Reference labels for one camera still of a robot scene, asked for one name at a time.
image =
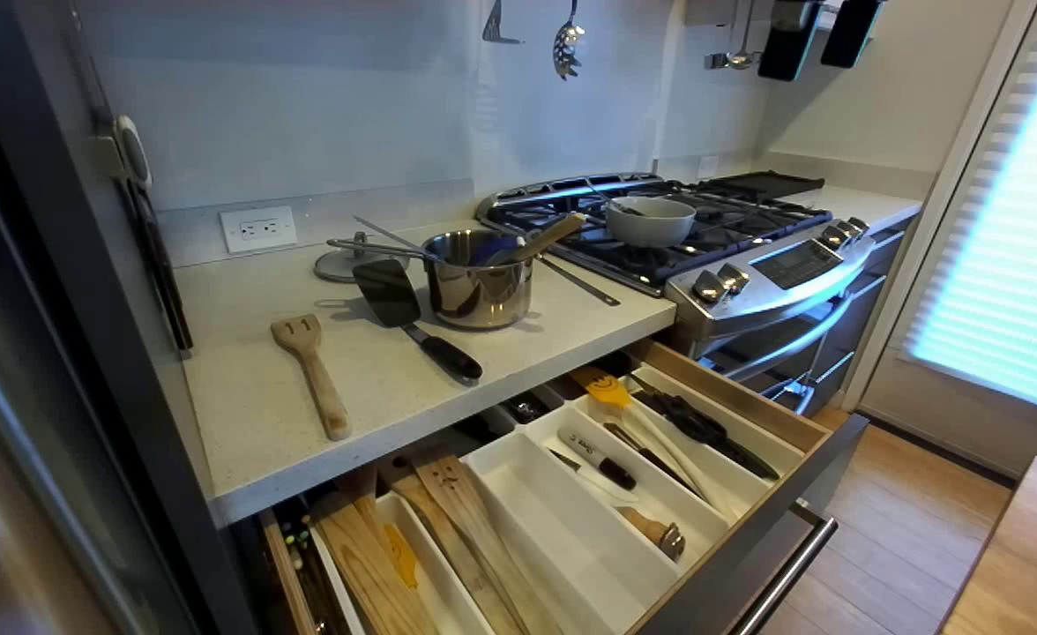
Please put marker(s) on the window blind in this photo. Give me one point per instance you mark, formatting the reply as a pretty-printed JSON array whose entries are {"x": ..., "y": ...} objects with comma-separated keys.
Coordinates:
[{"x": 979, "y": 316}]

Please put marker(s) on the round pot lid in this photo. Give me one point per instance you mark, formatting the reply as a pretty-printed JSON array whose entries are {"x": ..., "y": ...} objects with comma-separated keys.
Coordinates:
[{"x": 343, "y": 256}]

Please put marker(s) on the stainless gas stove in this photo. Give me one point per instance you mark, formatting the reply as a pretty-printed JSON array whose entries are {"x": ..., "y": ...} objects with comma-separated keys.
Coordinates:
[{"x": 775, "y": 284}]

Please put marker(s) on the open kitchen drawer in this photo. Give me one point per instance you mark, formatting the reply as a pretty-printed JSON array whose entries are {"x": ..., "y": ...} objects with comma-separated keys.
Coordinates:
[{"x": 402, "y": 400}]

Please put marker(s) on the hanging slotted metal spoon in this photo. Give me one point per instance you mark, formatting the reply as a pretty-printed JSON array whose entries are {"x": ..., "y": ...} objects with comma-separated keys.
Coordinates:
[{"x": 565, "y": 43}]

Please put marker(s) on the slotted wooden spatula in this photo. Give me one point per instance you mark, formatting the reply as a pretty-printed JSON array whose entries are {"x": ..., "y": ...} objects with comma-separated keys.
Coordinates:
[{"x": 302, "y": 339}]

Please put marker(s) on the silver pot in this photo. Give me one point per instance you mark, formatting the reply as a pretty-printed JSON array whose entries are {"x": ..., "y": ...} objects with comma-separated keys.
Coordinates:
[{"x": 478, "y": 282}]

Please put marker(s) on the wooden side table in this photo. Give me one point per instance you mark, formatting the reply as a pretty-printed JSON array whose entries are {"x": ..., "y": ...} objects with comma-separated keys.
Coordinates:
[{"x": 1000, "y": 595}]

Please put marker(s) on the white cutlery organizer tray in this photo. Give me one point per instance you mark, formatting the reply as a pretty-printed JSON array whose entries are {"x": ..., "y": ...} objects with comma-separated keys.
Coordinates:
[{"x": 565, "y": 526}]

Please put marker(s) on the white bowl on stove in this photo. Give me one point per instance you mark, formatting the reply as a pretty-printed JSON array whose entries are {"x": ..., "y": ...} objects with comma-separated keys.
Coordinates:
[{"x": 652, "y": 221}]

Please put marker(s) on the long metal spoon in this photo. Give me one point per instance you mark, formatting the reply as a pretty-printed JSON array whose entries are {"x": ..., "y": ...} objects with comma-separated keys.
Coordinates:
[{"x": 581, "y": 284}]

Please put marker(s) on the white wall outlet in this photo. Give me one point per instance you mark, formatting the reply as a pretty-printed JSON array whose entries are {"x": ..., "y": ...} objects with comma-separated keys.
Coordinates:
[{"x": 260, "y": 229}]

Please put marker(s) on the wooden flat utensil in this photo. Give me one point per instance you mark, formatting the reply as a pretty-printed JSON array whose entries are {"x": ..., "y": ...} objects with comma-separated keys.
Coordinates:
[{"x": 383, "y": 598}]

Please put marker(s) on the black handled knife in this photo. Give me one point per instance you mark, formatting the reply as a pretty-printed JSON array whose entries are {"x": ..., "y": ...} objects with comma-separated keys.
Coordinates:
[{"x": 706, "y": 433}]

